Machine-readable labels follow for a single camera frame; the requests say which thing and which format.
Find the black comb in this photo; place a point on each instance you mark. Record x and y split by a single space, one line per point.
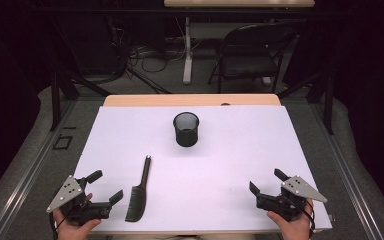
138 203

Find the wooden table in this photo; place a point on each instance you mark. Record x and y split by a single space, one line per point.
180 100

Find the black mesh pen cup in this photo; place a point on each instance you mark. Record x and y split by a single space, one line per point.
186 135

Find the aluminium floor rail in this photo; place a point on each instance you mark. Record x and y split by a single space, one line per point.
346 173
30 173

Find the black metal frame stand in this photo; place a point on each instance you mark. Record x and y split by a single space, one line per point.
328 106
55 100

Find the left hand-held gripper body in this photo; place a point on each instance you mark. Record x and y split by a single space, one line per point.
67 193

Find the person's left hand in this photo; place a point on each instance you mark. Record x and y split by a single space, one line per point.
73 232

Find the white desk with beige top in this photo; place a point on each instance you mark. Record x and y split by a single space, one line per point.
238 3

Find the white board sheet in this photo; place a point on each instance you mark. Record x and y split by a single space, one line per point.
213 173

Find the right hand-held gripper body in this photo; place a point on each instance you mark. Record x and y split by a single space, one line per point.
298 188

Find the black folding chair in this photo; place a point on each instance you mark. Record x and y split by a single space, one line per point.
246 65

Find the person's right hand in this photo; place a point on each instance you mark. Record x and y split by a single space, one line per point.
296 230

